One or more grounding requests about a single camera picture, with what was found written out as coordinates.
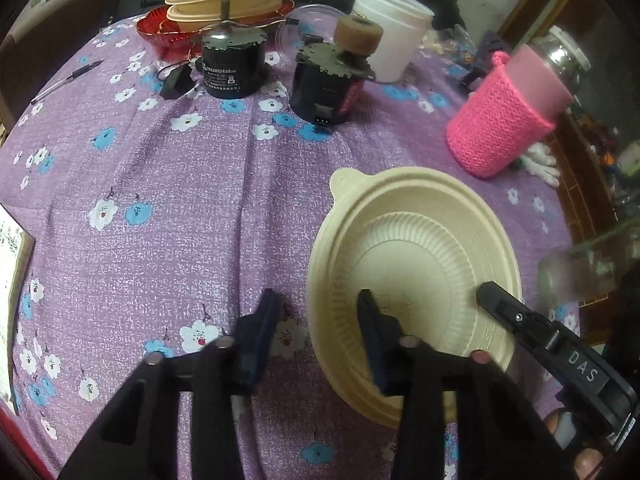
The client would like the purple floral tablecloth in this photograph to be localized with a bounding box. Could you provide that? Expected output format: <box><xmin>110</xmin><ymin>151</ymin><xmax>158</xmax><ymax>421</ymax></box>
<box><xmin>0</xmin><ymin>6</ymin><xmax>584</xmax><ymax>480</ymax></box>

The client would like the red plate under stack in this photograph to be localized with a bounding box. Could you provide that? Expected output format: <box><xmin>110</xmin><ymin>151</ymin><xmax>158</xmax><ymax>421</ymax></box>
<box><xmin>136</xmin><ymin>0</ymin><xmax>295</xmax><ymax>62</ymax></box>

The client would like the beige ribbed plastic bowl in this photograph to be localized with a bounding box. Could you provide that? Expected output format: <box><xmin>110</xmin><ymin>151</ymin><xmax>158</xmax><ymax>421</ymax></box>
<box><xmin>306</xmin><ymin>167</ymin><xmax>522</xmax><ymax>428</ymax></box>

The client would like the black motor with cork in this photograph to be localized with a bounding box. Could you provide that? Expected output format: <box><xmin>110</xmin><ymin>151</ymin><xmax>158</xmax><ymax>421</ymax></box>
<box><xmin>288</xmin><ymin>15</ymin><xmax>383</xmax><ymax>127</ymax></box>

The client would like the pink knitted jar cover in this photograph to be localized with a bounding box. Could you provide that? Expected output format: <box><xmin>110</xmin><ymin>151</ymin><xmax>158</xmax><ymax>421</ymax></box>
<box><xmin>445</xmin><ymin>44</ymin><xmax>573</xmax><ymax>179</ymax></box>

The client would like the black pen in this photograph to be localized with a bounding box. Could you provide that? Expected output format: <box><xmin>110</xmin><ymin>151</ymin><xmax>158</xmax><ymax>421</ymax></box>
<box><xmin>30</xmin><ymin>60</ymin><xmax>103</xmax><ymax>105</ymax></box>

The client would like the black cylindrical motor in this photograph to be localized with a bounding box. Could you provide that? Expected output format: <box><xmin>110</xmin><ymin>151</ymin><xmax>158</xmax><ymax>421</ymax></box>
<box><xmin>201</xmin><ymin>0</ymin><xmax>268</xmax><ymax>100</ymax></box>

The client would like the white plastic tub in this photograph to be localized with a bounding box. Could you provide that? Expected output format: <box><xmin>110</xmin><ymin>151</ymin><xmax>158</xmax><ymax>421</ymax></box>
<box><xmin>352</xmin><ymin>0</ymin><xmax>435</xmax><ymax>84</ymax></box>

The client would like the clear glass jar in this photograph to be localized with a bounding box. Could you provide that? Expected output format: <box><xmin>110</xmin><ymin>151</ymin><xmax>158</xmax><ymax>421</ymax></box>
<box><xmin>537</xmin><ymin>217</ymin><xmax>639</xmax><ymax>308</ymax></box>

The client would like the white paper booklet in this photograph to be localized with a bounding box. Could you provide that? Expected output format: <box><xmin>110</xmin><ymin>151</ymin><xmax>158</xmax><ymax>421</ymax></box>
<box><xmin>0</xmin><ymin>208</ymin><xmax>35</xmax><ymax>413</ymax></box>

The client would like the brown armchair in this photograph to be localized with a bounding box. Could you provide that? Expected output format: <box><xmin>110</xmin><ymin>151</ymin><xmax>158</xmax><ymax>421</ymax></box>
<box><xmin>1</xmin><ymin>0</ymin><xmax>117</xmax><ymax>128</ymax></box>

